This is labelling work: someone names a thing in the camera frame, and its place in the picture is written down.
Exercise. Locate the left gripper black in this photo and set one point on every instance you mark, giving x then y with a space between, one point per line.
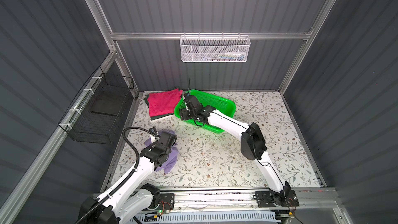
151 148

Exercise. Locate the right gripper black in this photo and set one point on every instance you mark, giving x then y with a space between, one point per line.
183 114

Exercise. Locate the purple t shirt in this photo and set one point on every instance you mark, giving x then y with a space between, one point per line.
172 159

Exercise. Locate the green plastic basket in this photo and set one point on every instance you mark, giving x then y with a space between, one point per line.
223 105

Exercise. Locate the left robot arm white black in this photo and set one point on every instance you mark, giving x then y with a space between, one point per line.
115 205

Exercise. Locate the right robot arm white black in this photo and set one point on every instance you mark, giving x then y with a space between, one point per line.
252 142

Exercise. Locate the folded magenta t shirt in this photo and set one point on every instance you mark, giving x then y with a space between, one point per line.
163 102

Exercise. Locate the floral table cloth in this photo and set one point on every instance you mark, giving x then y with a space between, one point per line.
210 160

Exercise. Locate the folded dark green t shirt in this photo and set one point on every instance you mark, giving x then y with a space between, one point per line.
149 112

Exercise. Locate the white vented panel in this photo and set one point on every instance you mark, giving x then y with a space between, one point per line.
217 217

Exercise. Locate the white spray bottle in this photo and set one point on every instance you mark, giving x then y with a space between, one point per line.
236 55

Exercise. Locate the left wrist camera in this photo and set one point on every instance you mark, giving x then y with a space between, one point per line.
153 131

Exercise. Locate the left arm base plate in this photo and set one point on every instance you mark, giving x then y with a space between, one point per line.
162 202

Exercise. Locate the white wire mesh basket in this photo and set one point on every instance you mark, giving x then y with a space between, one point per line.
211 48

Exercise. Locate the black wire basket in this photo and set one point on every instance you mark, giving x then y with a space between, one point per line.
101 109

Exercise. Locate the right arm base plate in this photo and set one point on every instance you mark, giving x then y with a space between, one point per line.
268 198

